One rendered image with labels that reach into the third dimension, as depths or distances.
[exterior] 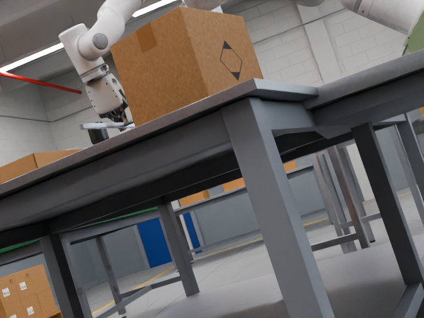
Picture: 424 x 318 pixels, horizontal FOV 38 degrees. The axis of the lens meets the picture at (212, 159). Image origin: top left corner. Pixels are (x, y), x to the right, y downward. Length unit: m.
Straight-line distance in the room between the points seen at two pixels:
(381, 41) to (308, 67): 1.19
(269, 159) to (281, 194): 0.06
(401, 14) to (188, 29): 0.80
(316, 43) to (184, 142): 8.88
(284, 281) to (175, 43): 0.66
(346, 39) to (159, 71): 8.63
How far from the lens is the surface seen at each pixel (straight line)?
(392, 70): 1.41
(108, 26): 1.79
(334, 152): 3.34
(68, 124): 11.09
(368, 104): 1.45
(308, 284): 1.07
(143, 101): 1.54
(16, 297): 6.09
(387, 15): 2.03
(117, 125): 1.77
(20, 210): 1.38
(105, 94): 1.84
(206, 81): 1.44
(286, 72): 10.04
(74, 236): 3.55
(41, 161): 1.33
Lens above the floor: 0.64
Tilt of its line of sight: 4 degrees up
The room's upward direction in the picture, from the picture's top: 18 degrees counter-clockwise
